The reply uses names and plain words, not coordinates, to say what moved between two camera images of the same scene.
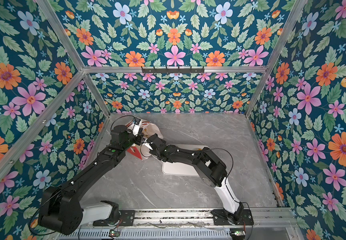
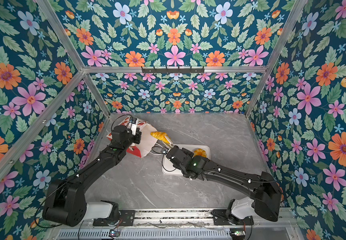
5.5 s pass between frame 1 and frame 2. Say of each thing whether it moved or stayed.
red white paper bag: moved
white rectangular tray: stayed
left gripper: stayed
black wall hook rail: stayed
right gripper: moved
